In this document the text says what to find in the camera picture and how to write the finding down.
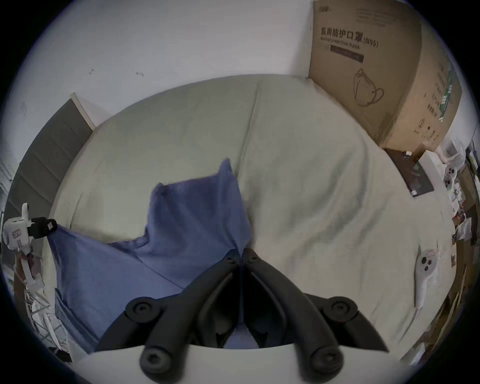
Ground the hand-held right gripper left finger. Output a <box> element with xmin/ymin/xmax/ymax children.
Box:
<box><xmin>95</xmin><ymin>247</ymin><xmax>243</xmax><ymax>376</ymax></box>

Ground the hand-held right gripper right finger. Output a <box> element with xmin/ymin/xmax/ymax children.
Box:
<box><xmin>242</xmin><ymin>247</ymin><xmax>391</xmax><ymax>376</ymax></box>

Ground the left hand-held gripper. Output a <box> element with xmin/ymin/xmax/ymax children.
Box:
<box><xmin>1</xmin><ymin>202</ymin><xmax>58</xmax><ymax>291</ymax></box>

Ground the blue shirt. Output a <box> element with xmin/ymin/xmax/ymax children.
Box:
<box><xmin>47</xmin><ymin>157</ymin><xmax>263</xmax><ymax>355</ymax></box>

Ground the person's left hand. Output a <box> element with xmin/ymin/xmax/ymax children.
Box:
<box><xmin>21</xmin><ymin>251</ymin><xmax>43</xmax><ymax>282</ymax></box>

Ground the grey padded headboard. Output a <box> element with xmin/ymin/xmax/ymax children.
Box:
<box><xmin>5</xmin><ymin>93</ymin><xmax>99</xmax><ymax>223</ymax></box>

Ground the white hand controller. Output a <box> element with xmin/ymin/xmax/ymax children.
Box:
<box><xmin>412</xmin><ymin>245</ymin><xmax>442</xmax><ymax>312</ymax></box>

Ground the dark flat packet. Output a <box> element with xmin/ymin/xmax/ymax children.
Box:
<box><xmin>384</xmin><ymin>148</ymin><xmax>436</xmax><ymax>198</ymax></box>

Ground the brown cardboard carton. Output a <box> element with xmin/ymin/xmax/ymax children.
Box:
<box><xmin>307</xmin><ymin>0</ymin><xmax>463</xmax><ymax>152</ymax></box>

